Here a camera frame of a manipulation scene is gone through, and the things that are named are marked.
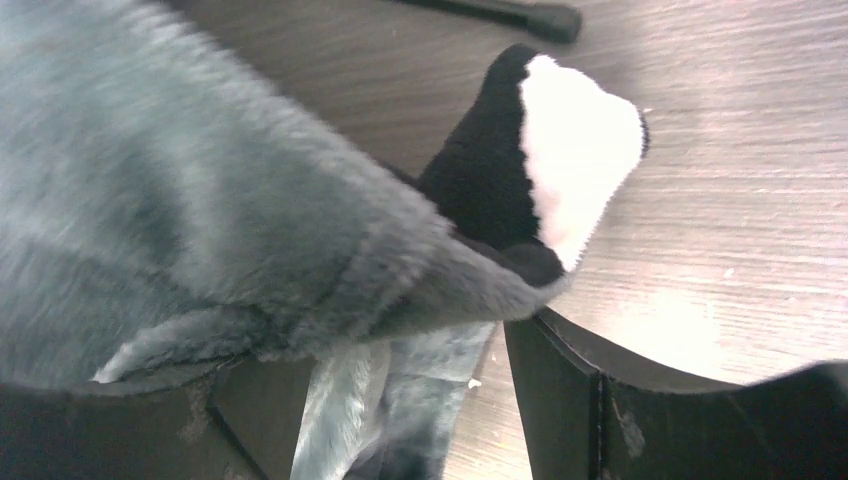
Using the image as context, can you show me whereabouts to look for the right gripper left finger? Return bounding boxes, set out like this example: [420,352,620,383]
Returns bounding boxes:
[1,358,314,479]

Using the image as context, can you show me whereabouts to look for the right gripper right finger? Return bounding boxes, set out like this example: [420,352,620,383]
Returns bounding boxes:
[504,309,847,480]

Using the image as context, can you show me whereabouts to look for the grey fluffy pillowcase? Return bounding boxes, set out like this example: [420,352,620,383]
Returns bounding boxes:
[1,1,569,479]

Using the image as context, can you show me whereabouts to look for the white yellow black pillow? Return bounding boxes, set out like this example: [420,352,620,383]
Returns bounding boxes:
[417,44,650,272]

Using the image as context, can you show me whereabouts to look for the black folding tripod stand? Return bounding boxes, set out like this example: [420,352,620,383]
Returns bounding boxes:
[402,0,583,44]

